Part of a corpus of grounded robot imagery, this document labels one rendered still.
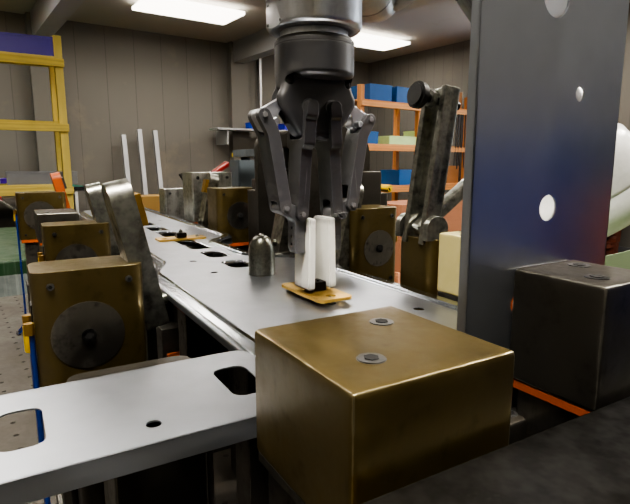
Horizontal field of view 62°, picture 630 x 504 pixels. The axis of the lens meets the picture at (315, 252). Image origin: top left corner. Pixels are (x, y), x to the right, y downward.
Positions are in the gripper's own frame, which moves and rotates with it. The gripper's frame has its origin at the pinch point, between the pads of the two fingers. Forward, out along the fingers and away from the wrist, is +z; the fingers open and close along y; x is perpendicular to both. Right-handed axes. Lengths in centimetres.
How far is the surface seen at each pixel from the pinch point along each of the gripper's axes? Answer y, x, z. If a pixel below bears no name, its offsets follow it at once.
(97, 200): 14.4, -38.8, -3.5
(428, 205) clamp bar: -13.3, 1.8, -4.2
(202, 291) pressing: 9.2, -7.8, 4.5
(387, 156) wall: -606, -754, -23
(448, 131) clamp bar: -15.8, 1.9, -12.1
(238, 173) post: -30, -93, -6
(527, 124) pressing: 3.4, 26.7, -10.6
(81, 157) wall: -72, -769, -19
